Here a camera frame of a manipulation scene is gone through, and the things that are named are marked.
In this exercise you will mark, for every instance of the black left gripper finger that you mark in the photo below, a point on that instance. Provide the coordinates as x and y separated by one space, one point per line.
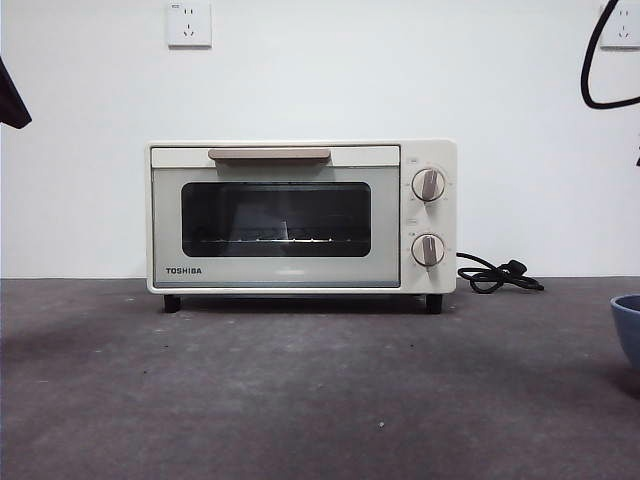
11 102

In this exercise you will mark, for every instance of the blue ribbed bowl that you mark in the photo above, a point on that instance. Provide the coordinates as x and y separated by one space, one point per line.
627 325

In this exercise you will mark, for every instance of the beige oven knob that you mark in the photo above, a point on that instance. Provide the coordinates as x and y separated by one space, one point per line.
428 249
428 184

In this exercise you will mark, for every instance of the cream toaster oven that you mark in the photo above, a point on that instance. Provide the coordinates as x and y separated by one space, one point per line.
435 150

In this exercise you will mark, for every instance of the white wall socket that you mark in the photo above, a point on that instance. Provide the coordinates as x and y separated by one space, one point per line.
189 25
622 30

